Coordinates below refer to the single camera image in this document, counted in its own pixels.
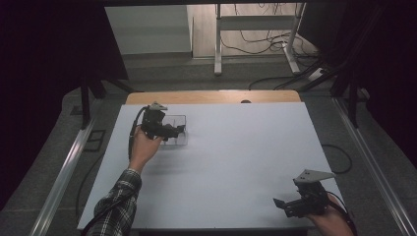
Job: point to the black curtain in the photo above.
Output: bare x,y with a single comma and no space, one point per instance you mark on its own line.
390,65
49,65

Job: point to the wooden table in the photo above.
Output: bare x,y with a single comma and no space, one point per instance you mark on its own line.
196,97

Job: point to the white board sheet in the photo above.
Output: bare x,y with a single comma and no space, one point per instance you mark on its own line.
229,157

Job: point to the black metal stand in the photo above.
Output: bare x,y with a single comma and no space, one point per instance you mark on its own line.
352,98
86,101

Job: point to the white metal desk frame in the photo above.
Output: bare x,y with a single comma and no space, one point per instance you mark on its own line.
255,23

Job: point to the clear acrylic organizer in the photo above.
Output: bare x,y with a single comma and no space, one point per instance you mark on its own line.
182,139

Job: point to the person's left hand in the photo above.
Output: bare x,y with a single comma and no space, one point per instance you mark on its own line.
142,150

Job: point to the black rectangular floor frame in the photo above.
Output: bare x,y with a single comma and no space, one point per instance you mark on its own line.
95,140

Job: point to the white cabinet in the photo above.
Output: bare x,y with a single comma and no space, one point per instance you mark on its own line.
147,29

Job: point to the person's right hand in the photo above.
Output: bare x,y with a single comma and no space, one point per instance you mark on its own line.
334,223

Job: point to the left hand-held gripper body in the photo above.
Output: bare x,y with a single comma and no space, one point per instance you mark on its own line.
153,123

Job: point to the white power strip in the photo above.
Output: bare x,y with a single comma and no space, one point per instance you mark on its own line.
316,74

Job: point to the aluminium rail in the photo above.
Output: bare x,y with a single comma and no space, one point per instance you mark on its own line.
65,170
373,167

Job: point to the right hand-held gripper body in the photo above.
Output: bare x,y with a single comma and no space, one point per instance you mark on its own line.
309,203

